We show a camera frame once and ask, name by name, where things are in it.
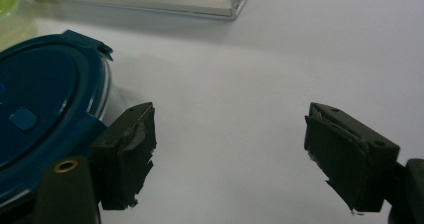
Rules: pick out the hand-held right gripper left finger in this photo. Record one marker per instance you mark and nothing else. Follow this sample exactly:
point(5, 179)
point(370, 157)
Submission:
point(130, 157)

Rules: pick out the round container with blue lid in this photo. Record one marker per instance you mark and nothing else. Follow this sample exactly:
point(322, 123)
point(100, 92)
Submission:
point(43, 94)

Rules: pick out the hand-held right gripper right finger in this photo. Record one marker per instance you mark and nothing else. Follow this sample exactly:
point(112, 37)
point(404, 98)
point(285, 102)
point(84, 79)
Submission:
point(346, 160)

